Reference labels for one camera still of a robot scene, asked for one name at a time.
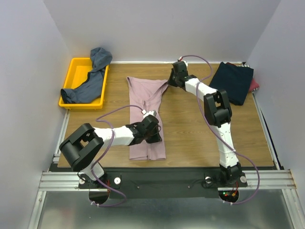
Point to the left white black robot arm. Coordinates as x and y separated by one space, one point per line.
82 146

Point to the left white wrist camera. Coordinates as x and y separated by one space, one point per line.
147 113

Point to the pink tank top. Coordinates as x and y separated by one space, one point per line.
145 98

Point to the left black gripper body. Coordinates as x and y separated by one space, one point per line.
152 137

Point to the folded navy tank top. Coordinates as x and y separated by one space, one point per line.
236 80

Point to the aluminium frame rail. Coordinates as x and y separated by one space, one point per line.
263 204

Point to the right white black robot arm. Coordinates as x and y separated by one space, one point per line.
217 113

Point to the folded maroon tank top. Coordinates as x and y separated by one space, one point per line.
254 86

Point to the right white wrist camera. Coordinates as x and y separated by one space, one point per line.
180 59

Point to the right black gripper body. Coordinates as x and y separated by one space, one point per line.
173 78

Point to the blue-grey tank top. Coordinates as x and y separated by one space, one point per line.
91 88

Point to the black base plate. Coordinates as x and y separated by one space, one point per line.
166 182

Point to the yellow plastic tray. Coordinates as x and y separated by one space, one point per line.
76 75

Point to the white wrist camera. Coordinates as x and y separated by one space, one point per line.
180 59
147 113

